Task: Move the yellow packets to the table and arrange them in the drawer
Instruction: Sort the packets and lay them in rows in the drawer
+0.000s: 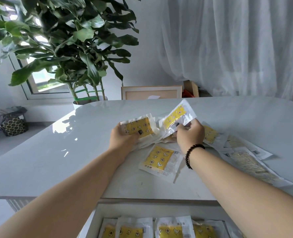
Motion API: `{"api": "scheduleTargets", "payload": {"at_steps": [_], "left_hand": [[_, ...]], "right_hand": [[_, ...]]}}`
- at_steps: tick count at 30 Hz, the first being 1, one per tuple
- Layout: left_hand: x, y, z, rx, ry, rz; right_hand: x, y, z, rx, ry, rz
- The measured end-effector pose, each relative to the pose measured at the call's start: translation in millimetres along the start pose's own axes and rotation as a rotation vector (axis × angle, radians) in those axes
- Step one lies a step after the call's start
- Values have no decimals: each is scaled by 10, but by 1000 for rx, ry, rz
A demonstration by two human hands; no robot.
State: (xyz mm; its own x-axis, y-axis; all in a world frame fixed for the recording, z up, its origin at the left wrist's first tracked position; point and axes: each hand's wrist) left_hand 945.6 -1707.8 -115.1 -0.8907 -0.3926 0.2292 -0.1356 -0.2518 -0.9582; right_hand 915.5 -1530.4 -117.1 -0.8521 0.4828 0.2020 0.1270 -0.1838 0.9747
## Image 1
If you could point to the person's right hand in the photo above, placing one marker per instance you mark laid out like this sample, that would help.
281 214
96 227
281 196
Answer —
192 135

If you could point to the person's left hand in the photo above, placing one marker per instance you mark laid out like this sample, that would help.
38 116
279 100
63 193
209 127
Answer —
121 142

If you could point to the person's left thumb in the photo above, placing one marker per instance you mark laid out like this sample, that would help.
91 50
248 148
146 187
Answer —
136 134

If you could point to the person's right thumb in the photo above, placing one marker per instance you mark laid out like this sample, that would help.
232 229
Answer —
179 127

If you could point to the stack of yellow sachet packets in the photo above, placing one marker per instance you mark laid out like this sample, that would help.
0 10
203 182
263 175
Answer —
139 125

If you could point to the yellow patterned single sachet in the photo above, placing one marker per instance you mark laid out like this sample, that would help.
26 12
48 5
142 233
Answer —
177 115

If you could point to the person's left forearm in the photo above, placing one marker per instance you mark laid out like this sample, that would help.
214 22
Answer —
62 195

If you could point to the person's right forearm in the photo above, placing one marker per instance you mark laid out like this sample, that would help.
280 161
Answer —
240 193

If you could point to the red object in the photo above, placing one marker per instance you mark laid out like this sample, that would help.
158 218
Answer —
186 93

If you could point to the scattered pile of sachet packets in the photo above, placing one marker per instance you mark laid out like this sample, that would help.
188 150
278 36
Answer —
161 161

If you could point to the brown cardboard box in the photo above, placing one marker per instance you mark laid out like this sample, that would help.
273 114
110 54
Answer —
192 87

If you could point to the white plant pot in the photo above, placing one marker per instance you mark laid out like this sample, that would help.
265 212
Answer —
87 102

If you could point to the green plant tie tape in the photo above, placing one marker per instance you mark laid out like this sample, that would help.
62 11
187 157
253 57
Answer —
82 95

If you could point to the white storage box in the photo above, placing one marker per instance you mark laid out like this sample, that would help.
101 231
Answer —
96 215

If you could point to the row of boxed sachet packets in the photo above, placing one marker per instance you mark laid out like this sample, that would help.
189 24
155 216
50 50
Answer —
134 229

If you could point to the white sheer curtain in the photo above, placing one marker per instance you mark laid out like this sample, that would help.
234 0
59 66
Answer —
230 44

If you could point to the large green leafy plant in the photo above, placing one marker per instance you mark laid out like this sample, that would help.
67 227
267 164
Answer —
69 42

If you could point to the black honeycomb patterned bag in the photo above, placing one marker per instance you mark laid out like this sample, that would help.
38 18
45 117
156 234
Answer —
11 123

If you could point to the wooden picture frame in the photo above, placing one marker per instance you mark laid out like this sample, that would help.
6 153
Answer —
136 94

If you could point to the white window frame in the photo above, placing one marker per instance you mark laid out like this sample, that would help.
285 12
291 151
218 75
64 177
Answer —
28 89

